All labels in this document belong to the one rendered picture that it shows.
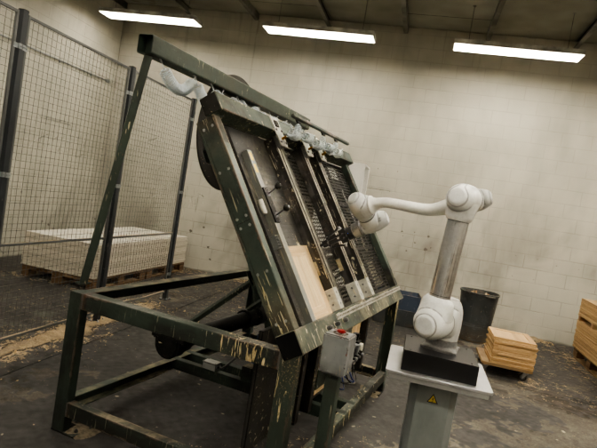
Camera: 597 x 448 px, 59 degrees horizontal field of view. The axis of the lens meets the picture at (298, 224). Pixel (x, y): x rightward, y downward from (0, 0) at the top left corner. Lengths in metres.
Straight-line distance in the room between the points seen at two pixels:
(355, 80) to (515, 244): 3.45
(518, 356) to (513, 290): 2.55
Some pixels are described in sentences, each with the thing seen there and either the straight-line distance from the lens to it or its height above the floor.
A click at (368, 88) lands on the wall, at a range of 8.47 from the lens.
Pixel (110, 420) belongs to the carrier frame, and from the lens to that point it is 3.12.
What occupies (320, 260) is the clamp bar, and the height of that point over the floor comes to 1.17.
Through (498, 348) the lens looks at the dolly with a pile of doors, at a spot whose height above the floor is 0.30.
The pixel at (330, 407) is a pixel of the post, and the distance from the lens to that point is 2.47.
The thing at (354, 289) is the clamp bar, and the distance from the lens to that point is 3.38.
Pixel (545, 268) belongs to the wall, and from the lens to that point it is 8.42.
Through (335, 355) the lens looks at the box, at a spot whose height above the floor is 0.85.
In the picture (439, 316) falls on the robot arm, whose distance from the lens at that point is 2.56.
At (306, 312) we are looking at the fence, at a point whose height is 0.94.
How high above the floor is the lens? 1.50
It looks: 3 degrees down
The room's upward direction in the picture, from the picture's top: 9 degrees clockwise
